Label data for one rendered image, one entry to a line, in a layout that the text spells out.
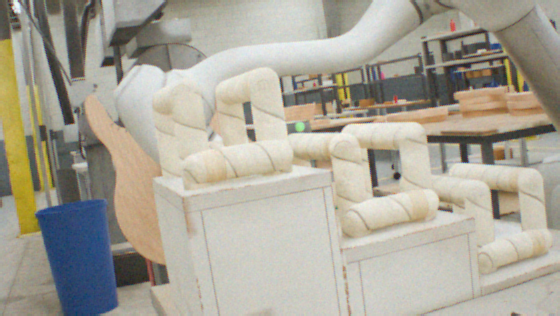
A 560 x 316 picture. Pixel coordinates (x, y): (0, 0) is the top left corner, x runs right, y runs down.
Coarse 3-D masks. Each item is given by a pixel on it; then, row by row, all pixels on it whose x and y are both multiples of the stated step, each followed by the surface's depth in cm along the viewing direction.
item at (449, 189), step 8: (432, 176) 85; (440, 176) 84; (448, 176) 83; (400, 184) 92; (432, 184) 83; (440, 184) 82; (448, 184) 80; (456, 184) 78; (464, 184) 77; (472, 184) 75; (480, 184) 75; (440, 192) 81; (448, 192) 79; (456, 192) 78; (464, 192) 76; (472, 192) 75; (480, 192) 74; (488, 192) 75; (440, 200) 83; (448, 200) 80; (456, 200) 78; (464, 200) 76
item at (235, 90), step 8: (248, 72) 71; (256, 72) 67; (264, 72) 67; (272, 72) 67; (224, 80) 82; (232, 80) 76; (240, 80) 71; (248, 80) 68; (256, 80) 67; (264, 80) 67; (272, 80) 67; (216, 88) 83; (224, 88) 79; (232, 88) 75; (240, 88) 71; (248, 88) 68; (216, 96) 83; (224, 96) 80; (232, 96) 76; (240, 96) 73; (248, 96) 70; (232, 104) 82
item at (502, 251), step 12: (504, 240) 75; (516, 240) 75; (528, 240) 76; (540, 240) 76; (552, 240) 77; (480, 252) 75; (492, 252) 74; (504, 252) 74; (516, 252) 75; (528, 252) 76; (540, 252) 77; (480, 264) 75; (492, 264) 74; (504, 264) 75
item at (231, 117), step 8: (224, 104) 83; (240, 104) 84; (224, 112) 83; (232, 112) 83; (240, 112) 83; (224, 120) 83; (232, 120) 83; (240, 120) 83; (224, 128) 83; (232, 128) 83; (240, 128) 83; (224, 136) 84; (232, 136) 83; (240, 136) 83; (224, 144) 84; (232, 144) 83
